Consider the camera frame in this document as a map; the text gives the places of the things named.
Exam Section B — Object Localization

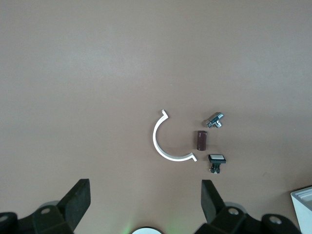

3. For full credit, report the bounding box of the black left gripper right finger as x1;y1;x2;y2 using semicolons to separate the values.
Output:
195;179;302;234

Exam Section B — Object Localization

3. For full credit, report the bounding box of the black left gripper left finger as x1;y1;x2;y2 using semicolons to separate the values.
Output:
0;178;91;234

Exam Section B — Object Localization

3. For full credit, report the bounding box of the white drawer cabinet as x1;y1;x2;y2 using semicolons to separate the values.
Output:
290;186;312;234

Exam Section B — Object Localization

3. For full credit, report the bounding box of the dark brown cylinder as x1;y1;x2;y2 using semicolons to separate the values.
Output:
194;130;208;151

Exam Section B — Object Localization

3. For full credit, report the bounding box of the chrome metal fitting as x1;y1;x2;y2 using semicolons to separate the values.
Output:
202;111;225;129

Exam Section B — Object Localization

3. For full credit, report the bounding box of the white rectangular push-button switch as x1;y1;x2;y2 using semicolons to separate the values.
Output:
207;153;227;175

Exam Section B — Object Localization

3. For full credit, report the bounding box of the white half-ring pipe clamp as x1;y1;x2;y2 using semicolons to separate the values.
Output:
153;110;197;162

